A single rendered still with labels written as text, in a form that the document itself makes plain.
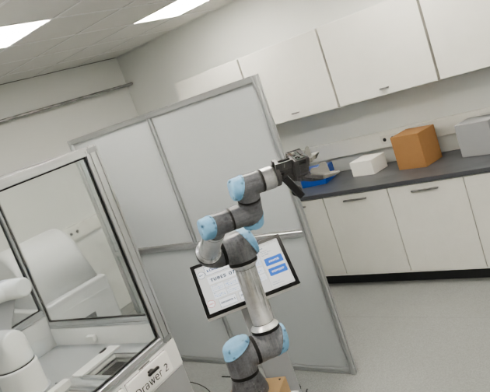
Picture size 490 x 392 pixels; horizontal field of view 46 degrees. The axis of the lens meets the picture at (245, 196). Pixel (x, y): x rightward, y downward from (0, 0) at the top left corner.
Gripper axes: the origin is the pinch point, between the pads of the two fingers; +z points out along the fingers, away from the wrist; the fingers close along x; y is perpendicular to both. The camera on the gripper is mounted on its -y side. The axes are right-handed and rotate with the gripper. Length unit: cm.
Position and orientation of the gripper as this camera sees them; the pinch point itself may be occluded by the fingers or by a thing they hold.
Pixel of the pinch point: (329, 163)
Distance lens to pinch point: 193.5
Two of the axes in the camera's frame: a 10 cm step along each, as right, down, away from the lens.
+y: -1.5, -8.2, -5.5
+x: -3.5, -4.7, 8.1
